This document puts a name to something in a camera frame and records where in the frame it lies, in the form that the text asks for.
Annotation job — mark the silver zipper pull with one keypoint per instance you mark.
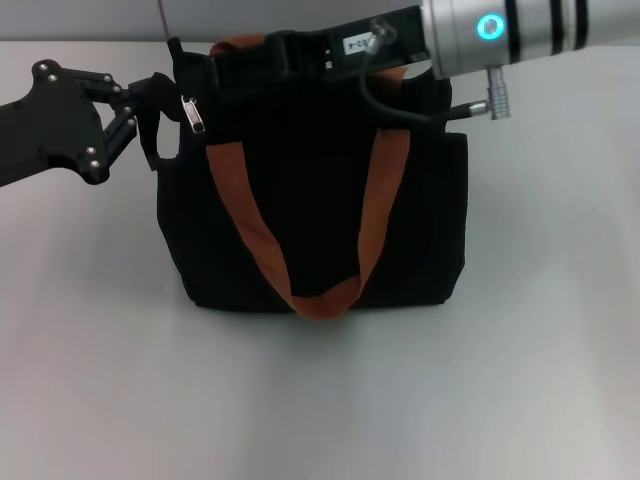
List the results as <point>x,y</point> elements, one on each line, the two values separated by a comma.
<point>194,117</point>

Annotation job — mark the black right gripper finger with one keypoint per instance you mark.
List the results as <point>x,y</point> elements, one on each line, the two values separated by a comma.
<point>240,67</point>

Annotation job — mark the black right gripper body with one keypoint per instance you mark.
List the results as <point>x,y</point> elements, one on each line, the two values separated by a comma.
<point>310,50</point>

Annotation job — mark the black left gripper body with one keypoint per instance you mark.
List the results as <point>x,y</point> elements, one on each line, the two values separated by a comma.
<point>50,130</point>

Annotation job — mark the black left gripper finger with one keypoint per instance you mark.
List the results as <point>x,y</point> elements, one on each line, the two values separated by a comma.
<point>120,132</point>
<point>112,85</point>

